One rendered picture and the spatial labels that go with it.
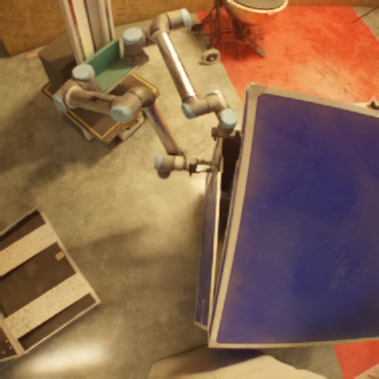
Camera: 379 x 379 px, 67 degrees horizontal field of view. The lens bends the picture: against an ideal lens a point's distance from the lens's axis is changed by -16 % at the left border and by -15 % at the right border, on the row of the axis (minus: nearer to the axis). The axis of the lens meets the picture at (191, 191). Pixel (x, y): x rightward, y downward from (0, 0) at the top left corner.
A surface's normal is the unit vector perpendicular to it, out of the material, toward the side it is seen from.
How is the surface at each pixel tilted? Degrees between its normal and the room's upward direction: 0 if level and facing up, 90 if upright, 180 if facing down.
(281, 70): 0
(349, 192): 38
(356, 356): 0
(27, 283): 2
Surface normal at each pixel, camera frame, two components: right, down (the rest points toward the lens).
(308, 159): 0.01, 0.30
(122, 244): 0.07, -0.34
